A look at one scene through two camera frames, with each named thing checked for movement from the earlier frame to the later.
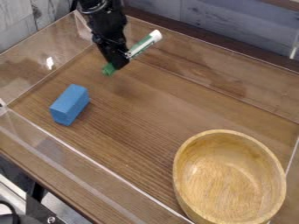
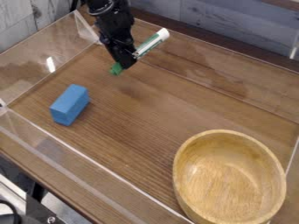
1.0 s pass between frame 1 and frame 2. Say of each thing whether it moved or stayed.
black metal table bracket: stayed
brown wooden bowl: stayed
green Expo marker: moved
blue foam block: stayed
